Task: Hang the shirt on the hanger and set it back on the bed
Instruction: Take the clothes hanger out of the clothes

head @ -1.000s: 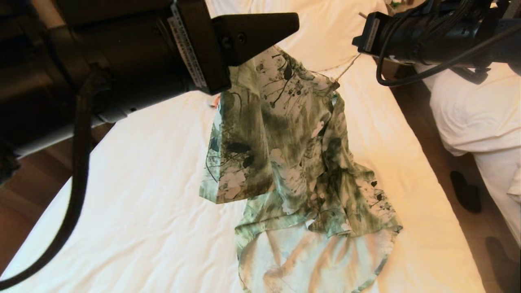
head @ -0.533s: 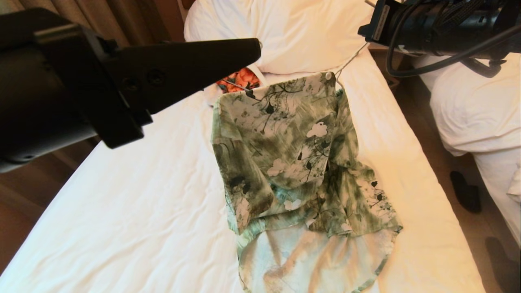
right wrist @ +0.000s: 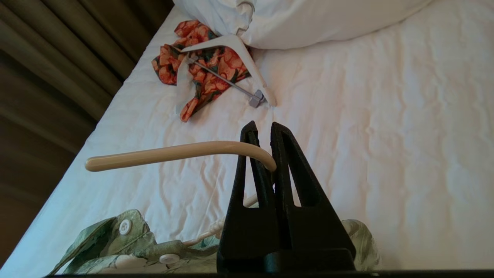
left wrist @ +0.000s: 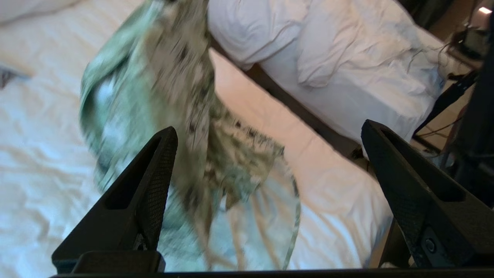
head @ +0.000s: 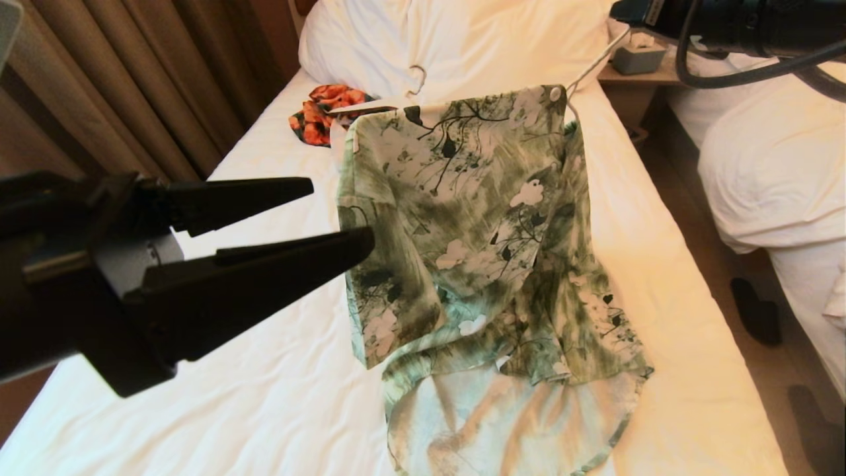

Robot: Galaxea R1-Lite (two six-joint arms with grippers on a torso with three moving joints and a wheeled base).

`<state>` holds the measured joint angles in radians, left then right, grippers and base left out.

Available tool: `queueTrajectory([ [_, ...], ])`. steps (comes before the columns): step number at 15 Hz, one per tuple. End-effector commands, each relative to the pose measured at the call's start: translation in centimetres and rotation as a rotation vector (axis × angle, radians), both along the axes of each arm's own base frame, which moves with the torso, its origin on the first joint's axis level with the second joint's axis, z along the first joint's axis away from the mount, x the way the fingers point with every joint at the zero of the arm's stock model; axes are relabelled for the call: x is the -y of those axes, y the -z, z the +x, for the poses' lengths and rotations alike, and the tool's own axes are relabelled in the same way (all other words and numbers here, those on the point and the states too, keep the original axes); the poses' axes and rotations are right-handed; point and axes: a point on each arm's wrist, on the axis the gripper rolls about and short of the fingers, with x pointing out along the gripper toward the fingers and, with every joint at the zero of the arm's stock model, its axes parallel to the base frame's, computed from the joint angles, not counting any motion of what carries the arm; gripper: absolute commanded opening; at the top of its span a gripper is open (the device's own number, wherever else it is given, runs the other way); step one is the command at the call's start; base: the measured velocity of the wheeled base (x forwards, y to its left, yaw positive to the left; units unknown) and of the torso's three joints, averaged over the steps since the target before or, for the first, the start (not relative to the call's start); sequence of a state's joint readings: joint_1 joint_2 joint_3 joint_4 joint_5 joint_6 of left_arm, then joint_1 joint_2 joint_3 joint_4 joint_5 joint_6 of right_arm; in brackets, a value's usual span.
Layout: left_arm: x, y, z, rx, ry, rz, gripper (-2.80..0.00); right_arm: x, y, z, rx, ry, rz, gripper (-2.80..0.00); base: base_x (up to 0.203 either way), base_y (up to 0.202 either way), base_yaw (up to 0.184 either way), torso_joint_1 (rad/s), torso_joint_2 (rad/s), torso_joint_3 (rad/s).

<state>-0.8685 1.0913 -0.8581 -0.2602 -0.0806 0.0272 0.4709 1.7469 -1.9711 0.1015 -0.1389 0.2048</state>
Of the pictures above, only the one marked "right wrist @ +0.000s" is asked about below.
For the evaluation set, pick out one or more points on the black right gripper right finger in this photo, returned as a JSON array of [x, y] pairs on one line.
[[316, 235]]

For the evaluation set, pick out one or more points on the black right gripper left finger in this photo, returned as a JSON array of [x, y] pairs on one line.
[[247, 231]]

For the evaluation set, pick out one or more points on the green floral short-sleeve shirt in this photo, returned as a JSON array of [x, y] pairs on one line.
[[115, 247]]

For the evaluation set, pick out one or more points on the white hanger with metal hook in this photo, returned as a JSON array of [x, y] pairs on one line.
[[231, 40]]

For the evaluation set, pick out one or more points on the white sheeted bed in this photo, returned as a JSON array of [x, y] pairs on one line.
[[386, 135]]

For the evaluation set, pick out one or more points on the orange floral garment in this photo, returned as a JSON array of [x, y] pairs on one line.
[[208, 77]]

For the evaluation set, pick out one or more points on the white pillow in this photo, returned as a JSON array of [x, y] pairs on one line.
[[308, 23]]

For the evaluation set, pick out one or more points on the brown curtain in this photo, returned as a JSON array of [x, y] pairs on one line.
[[58, 58]]

